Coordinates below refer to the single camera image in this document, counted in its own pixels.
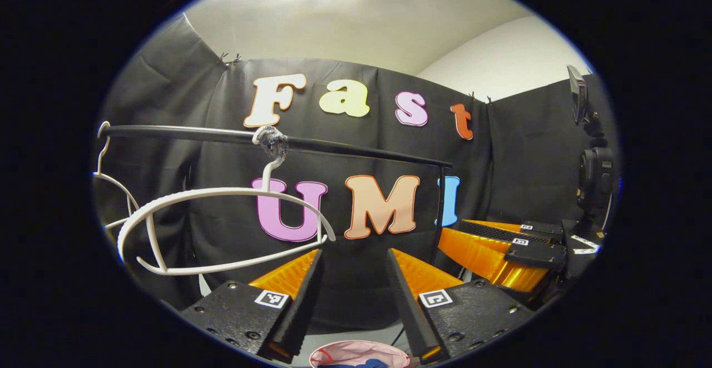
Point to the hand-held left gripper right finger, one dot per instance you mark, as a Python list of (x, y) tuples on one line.
[(409, 307)]

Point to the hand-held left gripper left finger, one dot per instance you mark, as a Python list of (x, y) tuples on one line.
[(303, 307)]

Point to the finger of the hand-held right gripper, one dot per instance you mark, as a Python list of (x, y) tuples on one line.
[(534, 254), (542, 229)]

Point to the pink laundry hamper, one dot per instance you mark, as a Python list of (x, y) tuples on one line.
[(356, 350)]

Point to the white hanger with taped hook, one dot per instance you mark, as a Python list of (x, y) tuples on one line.
[(222, 192)]

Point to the black clothes rack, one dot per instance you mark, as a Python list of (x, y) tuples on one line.
[(361, 155)]

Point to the white plastic hanger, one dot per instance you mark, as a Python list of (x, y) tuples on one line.
[(99, 175)]

